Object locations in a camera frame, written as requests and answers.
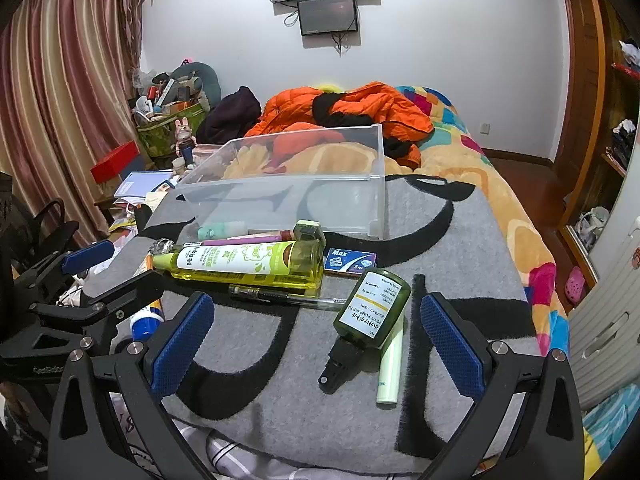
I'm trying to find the mint green small bottle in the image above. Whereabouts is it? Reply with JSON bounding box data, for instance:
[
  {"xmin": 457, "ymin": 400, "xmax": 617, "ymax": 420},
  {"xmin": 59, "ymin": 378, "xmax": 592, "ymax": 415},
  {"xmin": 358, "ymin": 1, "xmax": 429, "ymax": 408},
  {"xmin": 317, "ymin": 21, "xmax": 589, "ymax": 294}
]
[{"xmin": 197, "ymin": 221, "xmax": 247, "ymax": 241}]

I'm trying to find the pink bunny figure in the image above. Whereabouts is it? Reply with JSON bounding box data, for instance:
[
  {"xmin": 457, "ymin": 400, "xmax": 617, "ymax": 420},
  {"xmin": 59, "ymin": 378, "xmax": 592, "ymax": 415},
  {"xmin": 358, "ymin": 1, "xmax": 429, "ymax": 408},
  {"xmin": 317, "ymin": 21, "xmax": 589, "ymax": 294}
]
[{"xmin": 172, "ymin": 116, "xmax": 197, "ymax": 165}]

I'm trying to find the small blue staples box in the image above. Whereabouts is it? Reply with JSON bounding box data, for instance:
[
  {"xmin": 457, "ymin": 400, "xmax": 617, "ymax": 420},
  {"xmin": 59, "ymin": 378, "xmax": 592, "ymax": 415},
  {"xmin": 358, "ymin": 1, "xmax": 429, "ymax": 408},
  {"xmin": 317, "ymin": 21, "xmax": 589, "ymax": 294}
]
[{"xmin": 323, "ymin": 246, "xmax": 378, "ymax": 277}]

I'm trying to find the green basket of clutter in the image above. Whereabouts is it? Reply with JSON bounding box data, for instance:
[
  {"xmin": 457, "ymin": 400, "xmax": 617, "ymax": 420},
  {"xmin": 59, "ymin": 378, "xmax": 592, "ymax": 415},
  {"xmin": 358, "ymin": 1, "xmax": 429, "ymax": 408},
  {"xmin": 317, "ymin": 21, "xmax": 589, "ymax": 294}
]
[{"xmin": 135, "ymin": 102, "xmax": 208, "ymax": 171}]

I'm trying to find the orange sunscreen tube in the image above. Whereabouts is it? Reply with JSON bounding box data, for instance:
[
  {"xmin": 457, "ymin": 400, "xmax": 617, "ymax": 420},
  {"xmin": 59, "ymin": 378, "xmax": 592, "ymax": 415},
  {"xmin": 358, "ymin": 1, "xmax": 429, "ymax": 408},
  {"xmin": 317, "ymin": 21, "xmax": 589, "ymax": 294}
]
[{"xmin": 129, "ymin": 254, "xmax": 166, "ymax": 345}]

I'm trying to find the dark purple garment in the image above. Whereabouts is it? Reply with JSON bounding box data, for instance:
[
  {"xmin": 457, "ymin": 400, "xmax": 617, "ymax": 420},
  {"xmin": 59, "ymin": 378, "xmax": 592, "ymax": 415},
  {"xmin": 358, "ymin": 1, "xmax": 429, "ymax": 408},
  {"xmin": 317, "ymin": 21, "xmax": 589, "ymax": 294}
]
[{"xmin": 196, "ymin": 86, "xmax": 262, "ymax": 146}]

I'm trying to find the clear plastic storage box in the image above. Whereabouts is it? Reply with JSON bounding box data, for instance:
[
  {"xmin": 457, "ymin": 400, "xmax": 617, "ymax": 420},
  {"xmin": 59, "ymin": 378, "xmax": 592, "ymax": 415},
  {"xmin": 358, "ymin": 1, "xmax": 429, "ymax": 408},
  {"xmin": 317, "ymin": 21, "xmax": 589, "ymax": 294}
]
[{"xmin": 170, "ymin": 123, "xmax": 388, "ymax": 241}]

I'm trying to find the blue patterned cloth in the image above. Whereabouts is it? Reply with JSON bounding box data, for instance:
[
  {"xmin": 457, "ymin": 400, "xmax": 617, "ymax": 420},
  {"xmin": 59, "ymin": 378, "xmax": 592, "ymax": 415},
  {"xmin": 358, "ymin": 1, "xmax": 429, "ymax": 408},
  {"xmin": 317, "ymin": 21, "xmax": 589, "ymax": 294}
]
[{"xmin": 582, "ymin": 390, "xmax": 638, "ymax": 480}]

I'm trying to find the dark green spray bottle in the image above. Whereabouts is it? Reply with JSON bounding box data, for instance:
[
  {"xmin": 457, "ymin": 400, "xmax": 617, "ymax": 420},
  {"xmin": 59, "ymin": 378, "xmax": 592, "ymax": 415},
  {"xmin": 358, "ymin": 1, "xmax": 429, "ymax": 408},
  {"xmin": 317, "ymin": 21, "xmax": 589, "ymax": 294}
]
[{"xmin": 318, "ymin": 269, "xmax": 412, "ymax": 395}]

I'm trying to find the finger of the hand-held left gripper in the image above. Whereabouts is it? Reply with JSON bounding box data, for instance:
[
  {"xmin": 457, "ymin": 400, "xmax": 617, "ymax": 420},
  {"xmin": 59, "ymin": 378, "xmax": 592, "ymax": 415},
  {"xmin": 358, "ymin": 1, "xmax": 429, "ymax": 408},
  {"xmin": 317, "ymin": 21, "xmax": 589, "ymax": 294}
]
[
  {"xmin": 11, "ymin": 240, "xmax": 116, "ymax": 306},
  {"xmin": 75, "ymin": 271, "xmax": 173, "ymax": 333}
]

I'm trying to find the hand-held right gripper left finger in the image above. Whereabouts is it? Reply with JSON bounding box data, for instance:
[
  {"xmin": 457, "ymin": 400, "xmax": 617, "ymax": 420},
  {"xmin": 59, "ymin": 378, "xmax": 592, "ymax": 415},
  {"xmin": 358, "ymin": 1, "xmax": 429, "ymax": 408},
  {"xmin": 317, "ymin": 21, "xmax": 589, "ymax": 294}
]
[{"xmin": 47, "ymin": 291, "xmax": 216, "ymax": 480}]

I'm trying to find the white handbag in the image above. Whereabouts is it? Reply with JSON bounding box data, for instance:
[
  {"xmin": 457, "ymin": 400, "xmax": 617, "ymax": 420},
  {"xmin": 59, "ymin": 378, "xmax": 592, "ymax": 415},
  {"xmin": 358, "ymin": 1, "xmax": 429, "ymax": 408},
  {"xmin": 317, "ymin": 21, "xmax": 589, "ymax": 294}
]
[{"xmin": 575, "ymin": 206, "xmax": 611, "ymax": 251}]

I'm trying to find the small black monitor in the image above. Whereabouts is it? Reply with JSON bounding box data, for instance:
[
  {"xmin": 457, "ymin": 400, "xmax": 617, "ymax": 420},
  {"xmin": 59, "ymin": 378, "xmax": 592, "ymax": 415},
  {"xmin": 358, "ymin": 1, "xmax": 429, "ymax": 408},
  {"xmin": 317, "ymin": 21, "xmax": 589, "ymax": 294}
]
[{"xmin": 297, "ymin": 0, "xmax": 360, "ymax": 37}]

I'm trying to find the black chair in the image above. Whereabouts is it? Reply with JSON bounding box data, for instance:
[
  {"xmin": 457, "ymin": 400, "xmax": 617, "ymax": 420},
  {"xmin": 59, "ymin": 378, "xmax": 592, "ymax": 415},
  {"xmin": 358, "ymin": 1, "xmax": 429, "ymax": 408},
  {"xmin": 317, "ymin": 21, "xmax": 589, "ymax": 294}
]
[{"xmin": 0, "ymin": 170, "xmax": 81, "ymax": 281}]

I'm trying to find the striped pink curtain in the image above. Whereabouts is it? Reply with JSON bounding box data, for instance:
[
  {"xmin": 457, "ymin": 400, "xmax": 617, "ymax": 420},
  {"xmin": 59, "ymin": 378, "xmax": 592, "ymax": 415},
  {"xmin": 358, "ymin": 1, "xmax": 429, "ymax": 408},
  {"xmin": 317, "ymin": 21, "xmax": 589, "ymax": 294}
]
[{"xmin": 0, "ymin": 0, "xmax": 146, "ymax": 251}]

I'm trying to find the black gel pen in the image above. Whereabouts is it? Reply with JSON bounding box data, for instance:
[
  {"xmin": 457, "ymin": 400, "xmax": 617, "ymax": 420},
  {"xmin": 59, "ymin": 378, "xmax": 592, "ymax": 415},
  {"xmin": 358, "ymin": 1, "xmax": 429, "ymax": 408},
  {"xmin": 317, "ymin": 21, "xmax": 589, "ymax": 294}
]
[{"xmin": 229, "ymin": 284, "xmax": 351, "ymax": 311}]

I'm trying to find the white drawer cabinet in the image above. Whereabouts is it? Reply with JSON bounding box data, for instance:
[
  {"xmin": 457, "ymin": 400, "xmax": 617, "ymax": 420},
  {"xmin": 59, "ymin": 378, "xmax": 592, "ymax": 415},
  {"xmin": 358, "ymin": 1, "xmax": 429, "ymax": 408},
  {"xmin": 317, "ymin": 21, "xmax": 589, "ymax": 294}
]
[{"xmin": 567, "ymin": 220, "xmax": 640, "ymax": 411}]

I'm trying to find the pink pen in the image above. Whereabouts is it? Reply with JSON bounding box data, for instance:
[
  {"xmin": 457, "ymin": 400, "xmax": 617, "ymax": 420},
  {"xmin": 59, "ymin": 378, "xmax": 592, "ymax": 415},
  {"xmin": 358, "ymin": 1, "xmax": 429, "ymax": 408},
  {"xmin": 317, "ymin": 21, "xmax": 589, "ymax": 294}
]
[{"xmin": 185, "ymin": 237, "xmax": 282, "ymax": 248}]

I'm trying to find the yellow-green lotion bottle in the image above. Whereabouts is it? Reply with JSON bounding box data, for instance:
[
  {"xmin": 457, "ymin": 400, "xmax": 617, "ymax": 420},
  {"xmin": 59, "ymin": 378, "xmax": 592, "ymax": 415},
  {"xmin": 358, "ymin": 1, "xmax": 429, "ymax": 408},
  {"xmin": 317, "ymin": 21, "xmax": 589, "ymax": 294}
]
[{"xmin": 151, "ymin": 240, "xmax": 326, "ymax": 297}]

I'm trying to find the beige cosmetic tube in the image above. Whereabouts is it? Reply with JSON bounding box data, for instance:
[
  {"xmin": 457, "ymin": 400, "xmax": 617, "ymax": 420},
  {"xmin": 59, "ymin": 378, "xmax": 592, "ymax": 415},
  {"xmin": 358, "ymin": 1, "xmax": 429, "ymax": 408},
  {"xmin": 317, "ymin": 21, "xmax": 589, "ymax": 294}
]
[{"xmin": 227, "ymin": 229, "xmax": 297, "ymax": 242}]

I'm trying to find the grey neck pillow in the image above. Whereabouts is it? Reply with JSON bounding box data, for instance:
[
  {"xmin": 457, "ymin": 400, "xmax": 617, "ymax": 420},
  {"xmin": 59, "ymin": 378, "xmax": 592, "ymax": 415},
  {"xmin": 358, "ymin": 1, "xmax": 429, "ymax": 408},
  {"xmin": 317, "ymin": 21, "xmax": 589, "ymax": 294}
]
[{"xmin": 167, "ymin": 62, "xmax": 222, "ymax": 111}]

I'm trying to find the wooden wardrobe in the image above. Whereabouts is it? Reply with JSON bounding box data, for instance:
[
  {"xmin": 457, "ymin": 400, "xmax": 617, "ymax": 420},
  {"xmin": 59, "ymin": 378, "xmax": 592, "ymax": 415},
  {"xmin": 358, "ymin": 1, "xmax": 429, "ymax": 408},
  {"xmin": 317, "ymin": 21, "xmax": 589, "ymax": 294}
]
[{"xmin": 552, "ymin": 0, "xmax": 640, "ymax": 286}]

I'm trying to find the pile of papers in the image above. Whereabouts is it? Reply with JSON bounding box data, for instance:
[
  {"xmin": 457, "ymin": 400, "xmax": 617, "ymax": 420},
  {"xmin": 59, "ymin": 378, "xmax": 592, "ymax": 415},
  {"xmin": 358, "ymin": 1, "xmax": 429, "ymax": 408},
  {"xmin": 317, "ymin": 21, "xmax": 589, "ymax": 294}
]
[{"xmin": 95, "ymin": 187, "xmax": 173, "ymax": 241}]

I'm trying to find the orange puffer jacket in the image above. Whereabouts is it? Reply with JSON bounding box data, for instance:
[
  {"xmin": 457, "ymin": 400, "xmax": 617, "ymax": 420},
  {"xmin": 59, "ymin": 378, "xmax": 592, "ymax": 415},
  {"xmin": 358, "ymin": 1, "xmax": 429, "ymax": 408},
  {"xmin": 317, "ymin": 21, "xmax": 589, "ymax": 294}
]
[{"xmin": 244, "ymin": 81, "xmax": 435, "ymax": 168}]

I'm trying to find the colourful patchwork blanket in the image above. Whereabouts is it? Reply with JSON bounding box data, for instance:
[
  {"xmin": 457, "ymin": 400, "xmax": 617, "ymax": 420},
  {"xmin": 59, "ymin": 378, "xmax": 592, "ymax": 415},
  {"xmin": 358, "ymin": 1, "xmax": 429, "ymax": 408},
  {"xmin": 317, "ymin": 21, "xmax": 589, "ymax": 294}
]
[{"xmin": 220, "ymin": 85, "xmax": 571, "ymax": 356}]

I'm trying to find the pink clog shoe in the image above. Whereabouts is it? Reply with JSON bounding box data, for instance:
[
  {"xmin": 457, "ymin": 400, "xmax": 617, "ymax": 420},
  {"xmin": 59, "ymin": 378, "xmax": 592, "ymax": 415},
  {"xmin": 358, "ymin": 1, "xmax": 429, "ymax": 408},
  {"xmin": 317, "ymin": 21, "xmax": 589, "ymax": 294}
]
[{"xmin": 564, "ymin": 266, "xmax": 587, "ymax": 307}]

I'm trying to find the blue and white notebook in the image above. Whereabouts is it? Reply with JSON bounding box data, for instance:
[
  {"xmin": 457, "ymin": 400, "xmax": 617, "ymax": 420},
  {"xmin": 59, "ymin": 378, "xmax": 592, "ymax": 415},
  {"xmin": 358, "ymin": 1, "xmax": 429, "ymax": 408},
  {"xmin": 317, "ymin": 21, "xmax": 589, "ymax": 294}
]
[{"xmin": 114, "ymin": 171, "xmax": 176, "ymax": 201}]

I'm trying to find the small green square case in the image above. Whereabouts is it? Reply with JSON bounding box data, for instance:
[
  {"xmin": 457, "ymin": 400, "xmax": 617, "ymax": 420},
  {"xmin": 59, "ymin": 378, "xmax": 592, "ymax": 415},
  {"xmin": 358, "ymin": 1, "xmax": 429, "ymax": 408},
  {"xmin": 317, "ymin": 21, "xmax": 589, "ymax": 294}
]
[{"xmin": 294, "ymin": 220, "xmax": 326, "ymax": 247}]

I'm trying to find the light green tube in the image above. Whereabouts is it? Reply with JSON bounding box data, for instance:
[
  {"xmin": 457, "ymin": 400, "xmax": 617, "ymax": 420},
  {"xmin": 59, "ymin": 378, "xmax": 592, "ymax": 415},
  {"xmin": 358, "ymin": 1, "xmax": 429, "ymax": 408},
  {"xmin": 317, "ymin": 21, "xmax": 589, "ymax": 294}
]
[{"xmin": 376, "ymin": 316, "xmax": 405, "ymax": 407}]

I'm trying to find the red box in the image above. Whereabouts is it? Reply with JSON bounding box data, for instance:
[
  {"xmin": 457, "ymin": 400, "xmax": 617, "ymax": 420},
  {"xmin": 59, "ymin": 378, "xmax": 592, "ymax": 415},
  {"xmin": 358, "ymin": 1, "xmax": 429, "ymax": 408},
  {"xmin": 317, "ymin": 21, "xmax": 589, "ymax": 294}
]
[{"xmin": 90, "ymin": 141, "xmax": 141, "ymax": 184}]

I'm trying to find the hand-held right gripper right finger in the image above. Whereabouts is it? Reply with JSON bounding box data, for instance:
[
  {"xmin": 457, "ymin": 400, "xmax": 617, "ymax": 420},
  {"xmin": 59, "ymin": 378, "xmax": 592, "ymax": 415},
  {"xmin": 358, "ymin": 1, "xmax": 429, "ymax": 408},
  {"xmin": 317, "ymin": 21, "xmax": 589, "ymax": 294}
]
[{"xmin": 419, "ymin": 290, "xmax": 586, "ymax": 480}]

